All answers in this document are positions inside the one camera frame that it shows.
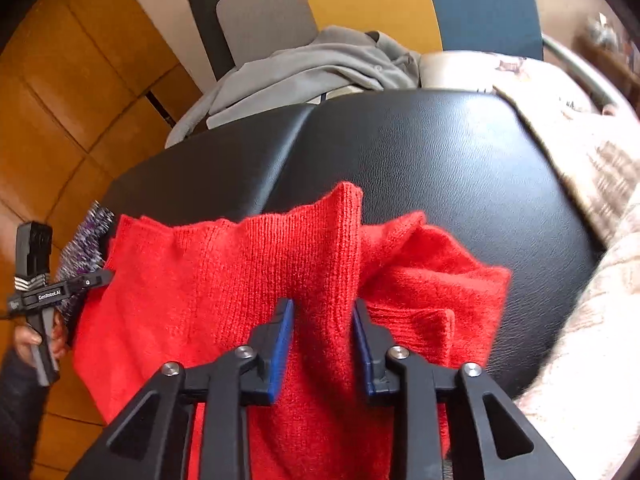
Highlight black leather bench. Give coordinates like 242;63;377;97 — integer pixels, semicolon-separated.
103;90;603;396

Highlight leopard print purple cloth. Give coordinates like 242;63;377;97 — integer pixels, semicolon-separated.
55;202;115;334

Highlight grey yellow blue armchair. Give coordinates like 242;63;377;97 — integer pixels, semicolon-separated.
186;0;626;116

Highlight person's left hand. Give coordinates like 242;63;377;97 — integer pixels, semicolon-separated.
13;312;67;367

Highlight cream cable knit sweater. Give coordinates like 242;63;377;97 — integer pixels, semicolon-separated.
496;84;639;479

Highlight grey hooded sweatshirt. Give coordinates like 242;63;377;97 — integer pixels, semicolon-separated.
165;26;421;148

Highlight wooden desk with clutter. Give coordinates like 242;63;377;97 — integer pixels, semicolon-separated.
574;13;639;113

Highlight red knit sweater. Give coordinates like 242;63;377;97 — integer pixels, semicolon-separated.
73;182;511;479

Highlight white printed cushion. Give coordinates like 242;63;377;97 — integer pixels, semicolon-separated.
420;51;597;113

